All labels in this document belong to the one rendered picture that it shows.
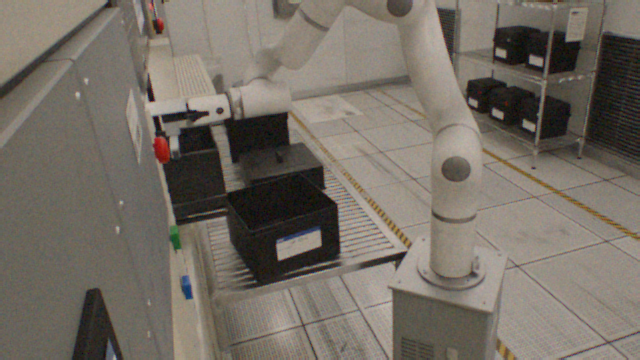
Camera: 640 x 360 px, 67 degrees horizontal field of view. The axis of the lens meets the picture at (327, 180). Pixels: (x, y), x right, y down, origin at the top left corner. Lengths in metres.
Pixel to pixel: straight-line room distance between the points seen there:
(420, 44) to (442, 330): 0.76
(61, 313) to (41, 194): 0.04
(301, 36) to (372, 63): 4.92
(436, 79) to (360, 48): 4.87
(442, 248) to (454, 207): 0.13
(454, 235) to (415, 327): 0.30
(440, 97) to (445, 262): 0.45
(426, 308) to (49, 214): 1.24
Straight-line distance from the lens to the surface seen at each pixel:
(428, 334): 1.43
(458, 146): 1.15
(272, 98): 1.28
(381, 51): 6.12
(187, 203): 1.28
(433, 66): 1.15
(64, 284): 0.19
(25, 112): 0.20
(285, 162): 1.89
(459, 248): 1.33
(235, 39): 5.61
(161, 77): 1.44
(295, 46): 1.21
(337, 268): 1.43
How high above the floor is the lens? 1.60
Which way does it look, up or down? 26 degrees down
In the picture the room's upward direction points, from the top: 4 degrees counter-clockwise
